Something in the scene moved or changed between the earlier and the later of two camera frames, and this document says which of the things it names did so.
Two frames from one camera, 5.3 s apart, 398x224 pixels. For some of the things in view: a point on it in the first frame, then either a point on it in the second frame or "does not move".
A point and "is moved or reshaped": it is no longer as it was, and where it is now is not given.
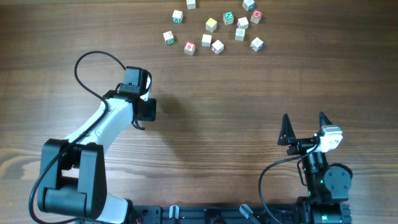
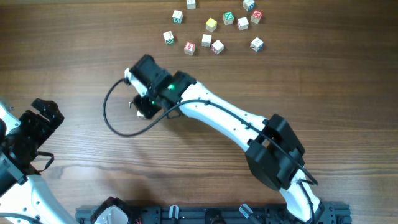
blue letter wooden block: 249,5 does not move
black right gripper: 301,143 -> 144,107
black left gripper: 147,109 -> 41,121
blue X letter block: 257,44 does not move
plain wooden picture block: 242,23 does not move
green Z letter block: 168,37 does not move
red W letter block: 256,16 does not move
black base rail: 210,214 does not move
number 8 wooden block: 239,35 is moved or reshaped
